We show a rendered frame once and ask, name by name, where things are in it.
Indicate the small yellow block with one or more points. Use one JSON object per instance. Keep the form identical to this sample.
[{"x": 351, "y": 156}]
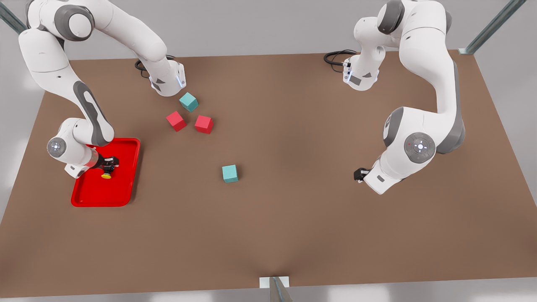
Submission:
[{"x": 106, "y": 176}]

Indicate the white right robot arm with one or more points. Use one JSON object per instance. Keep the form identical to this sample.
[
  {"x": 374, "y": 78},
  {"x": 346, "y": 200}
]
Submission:
[{"x": 46, "y": 63}]

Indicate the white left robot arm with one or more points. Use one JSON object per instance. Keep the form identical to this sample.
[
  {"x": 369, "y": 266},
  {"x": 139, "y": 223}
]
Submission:
[{"x": 436, "y": 84}]

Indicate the red plastic tray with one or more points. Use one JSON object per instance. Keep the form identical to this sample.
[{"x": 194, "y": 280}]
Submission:
[{"x": 113, "y": 184}]

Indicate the red cube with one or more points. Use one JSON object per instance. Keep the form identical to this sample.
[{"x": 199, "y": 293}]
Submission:
[
  {"x": 204, "y": 124},
  {"x": 176, "y": 121}
]

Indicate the teal cube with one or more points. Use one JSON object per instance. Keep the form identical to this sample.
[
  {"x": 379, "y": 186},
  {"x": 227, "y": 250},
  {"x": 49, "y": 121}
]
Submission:
[
  {"x": 188, "y": 101},
  {"x": 230, "y": 173}
]

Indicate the silver frame post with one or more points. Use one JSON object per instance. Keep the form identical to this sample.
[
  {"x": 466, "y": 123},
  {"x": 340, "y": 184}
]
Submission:
[
  {"x": 277, "y": 289},
  {"x": 493, "y": 26},
  {"x": 11, "y": 19}
]

